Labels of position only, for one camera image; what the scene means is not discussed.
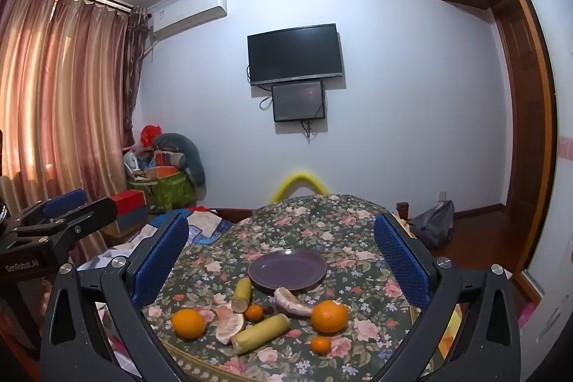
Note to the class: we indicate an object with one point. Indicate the pomelo wedge with yellow peel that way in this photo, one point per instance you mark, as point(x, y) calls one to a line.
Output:
point(228, 324)

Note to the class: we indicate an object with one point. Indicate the small black wall monitor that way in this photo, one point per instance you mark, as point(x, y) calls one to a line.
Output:
point(297, 101)

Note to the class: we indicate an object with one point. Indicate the large orange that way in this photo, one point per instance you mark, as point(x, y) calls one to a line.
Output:
point(329, 317)
point(188, 324)

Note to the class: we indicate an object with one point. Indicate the floral green tablecloth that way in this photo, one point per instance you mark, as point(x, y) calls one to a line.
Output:
point(349, 230)

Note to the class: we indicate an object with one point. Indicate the red and blue box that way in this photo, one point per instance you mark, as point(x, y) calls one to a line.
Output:
point(130, 207)

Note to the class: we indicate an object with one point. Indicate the dark red date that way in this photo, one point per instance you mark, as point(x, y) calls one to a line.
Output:
point(268, 310)

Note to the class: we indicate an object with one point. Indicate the red plastic bag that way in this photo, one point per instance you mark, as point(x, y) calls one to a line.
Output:
point(150, 135)

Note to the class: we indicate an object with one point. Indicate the grey backpack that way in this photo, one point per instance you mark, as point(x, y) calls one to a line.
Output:
point(432, 225)

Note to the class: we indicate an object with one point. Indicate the orange box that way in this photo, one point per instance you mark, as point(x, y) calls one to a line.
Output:
point(163, 171)

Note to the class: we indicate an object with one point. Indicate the peeled pomelo segment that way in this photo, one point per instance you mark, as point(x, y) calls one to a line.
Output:
point(291, 303)

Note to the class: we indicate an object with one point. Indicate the small tangerine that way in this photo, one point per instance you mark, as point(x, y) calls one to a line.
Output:
point(254, 313)
point(321, 345)

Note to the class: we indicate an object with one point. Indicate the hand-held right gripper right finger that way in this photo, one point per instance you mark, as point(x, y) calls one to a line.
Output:
point(400, 256)

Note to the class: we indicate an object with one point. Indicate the wooden door frame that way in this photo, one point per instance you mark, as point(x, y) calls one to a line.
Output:
point(532, 118)

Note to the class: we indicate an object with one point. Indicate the white wall socket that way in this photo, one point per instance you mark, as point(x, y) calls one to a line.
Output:
point(442, 195)

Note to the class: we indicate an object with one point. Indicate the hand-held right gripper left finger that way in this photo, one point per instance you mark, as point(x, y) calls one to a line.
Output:
point(161, 256)

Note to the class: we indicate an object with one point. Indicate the blue and white cloth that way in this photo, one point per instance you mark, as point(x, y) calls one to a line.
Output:
point(206, 225)

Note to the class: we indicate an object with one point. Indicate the short sugarcane piece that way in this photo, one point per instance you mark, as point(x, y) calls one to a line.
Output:
point(243, 292)

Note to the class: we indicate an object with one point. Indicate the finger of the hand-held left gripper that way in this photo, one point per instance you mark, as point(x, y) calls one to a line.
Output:
point(67, 200)
point(96, 209)

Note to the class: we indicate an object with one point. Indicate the pink striped curtain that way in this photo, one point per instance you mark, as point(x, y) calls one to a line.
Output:
point(62, 95)

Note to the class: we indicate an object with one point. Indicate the black wall television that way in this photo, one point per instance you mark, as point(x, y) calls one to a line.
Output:
point(295, 53)

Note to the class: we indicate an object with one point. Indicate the white air conditioner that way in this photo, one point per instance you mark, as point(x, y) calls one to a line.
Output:
point(188, 17)

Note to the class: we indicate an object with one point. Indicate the long sugarcane piece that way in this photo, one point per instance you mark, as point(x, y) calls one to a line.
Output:
point(262, 332)

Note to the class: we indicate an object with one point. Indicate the dark purple plate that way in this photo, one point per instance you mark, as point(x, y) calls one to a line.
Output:
point(286, 270)

